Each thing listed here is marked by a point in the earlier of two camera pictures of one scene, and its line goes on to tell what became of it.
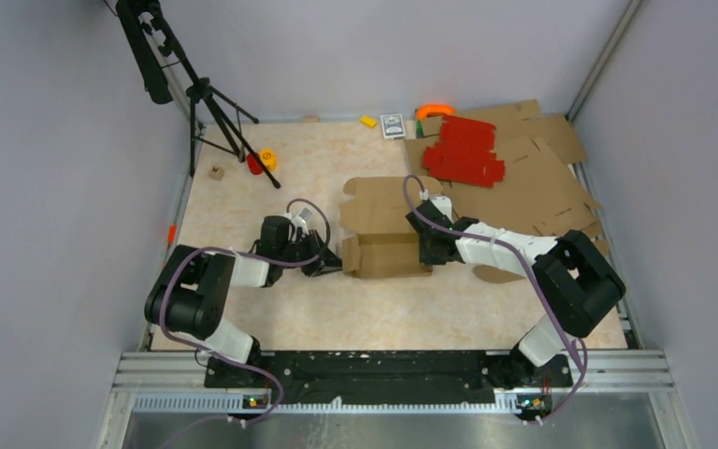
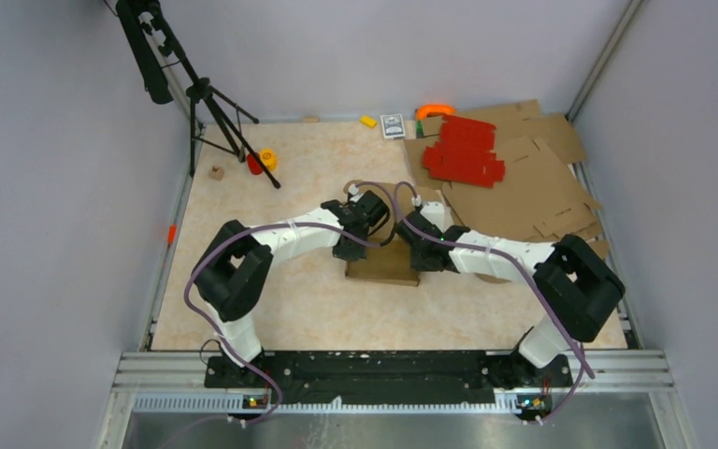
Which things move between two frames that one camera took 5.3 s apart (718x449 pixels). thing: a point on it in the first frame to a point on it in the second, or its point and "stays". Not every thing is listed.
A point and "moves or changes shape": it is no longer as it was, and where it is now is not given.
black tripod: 152,43 stays
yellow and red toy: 267,156 stays
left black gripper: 328,264 to 355,254
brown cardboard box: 380,240 moves or changes shape
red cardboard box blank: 464,153 stays
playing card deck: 394,125 stays
